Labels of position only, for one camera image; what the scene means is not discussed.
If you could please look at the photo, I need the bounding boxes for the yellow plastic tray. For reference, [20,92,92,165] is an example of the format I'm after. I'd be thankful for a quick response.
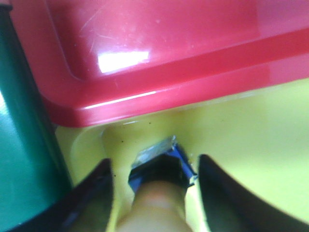
[56,79,309,232]

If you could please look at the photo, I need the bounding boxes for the red plastic tray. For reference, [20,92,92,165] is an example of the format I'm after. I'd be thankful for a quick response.
[11,0,309,127]

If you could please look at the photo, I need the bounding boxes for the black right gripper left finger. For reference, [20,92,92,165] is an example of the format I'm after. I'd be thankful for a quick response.
[9,159,113,232]

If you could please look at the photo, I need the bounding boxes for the green conveyor belt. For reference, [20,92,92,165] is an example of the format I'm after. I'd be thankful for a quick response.
[0,4,71,232]

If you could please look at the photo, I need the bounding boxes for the yellow mushroom push button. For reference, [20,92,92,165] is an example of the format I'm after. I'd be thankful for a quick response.
[115,135,197,232]

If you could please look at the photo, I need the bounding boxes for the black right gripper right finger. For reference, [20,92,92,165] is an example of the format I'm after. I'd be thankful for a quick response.
[198,155,309,232]

